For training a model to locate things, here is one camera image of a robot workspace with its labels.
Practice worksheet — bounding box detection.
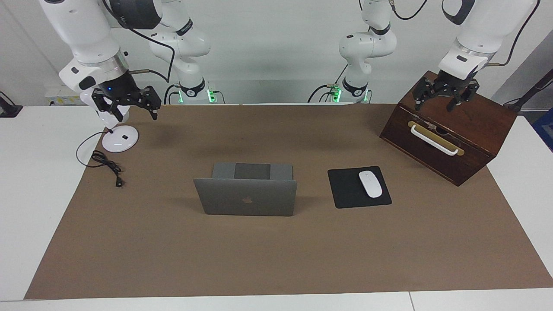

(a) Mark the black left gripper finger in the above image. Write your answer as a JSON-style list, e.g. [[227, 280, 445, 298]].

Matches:
[[446, 79, 480, 112], [412, 77, 438, 112]]

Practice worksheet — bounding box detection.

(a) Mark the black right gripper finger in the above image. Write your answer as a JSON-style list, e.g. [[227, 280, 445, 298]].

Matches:
[[142, 86, 162, 121], [92, 89, 124, 124]]

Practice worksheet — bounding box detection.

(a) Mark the grey aluminium laptop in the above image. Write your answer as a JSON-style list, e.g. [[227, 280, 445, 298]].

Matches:
[[193, 162, 298, 217]]

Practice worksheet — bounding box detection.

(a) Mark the dark brown wooden box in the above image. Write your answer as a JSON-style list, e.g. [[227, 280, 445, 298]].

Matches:
[[379, 70, 518, 187]]

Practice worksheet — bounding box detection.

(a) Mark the white desk lamp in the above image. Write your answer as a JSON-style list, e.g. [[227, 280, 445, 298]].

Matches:
[[80, 89, 140, 153]]

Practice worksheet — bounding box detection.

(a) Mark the white power strip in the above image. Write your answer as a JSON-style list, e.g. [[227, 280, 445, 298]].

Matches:
[[45, 85, 83, 106]]

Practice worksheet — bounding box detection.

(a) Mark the black tripod leg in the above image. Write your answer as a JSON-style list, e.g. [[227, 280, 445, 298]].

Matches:
[[503, 69, 553, 114]]

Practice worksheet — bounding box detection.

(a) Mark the blue crate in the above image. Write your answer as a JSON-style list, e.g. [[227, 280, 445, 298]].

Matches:
[[532, 108, 553, 152]]

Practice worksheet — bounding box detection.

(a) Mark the black clamp stand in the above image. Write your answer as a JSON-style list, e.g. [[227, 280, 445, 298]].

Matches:
[[0, 92, 23, 118]]

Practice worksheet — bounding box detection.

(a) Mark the white computer mouse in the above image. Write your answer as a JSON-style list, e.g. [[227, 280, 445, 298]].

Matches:
[[359, 171, 383, 198]]

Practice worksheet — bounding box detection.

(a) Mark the black mouse pad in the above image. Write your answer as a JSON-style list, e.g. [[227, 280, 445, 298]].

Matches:
[[327, 166, 392, 209]]

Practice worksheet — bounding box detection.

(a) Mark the brown table mat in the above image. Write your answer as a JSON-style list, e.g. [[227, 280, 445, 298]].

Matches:
[[24, 104, 553, 300]]

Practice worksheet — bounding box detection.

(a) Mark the black right base cable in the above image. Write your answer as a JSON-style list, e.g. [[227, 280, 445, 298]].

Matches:
[[163, 83, 182, 105]]

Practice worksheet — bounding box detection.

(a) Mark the black base cable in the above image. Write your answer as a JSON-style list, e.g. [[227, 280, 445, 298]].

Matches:
[[163, 83, 182, 105], [308, 65, 348, 103]]

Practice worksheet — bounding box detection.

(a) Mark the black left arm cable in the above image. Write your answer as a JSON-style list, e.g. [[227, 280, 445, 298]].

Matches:
[[486, 0, 541, 67]]

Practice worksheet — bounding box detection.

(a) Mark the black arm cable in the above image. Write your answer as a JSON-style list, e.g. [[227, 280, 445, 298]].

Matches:
[[102, 0, 176, 83], [486, 0, 541, 67]]

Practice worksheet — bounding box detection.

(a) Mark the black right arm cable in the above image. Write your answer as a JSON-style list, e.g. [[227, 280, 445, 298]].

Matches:
[[102, 0, 176, 83]]

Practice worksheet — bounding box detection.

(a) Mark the white box handle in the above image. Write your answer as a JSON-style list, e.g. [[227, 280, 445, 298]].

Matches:
[[407, 121, 465, 156]]

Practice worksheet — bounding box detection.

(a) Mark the black lamp power cable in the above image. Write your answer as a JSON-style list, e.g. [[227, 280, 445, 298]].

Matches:
[[76, 131, 125, 188]]

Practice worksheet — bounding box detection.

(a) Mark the black left base cable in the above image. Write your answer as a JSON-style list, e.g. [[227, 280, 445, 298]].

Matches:
[[308, 65, 348, 103]]

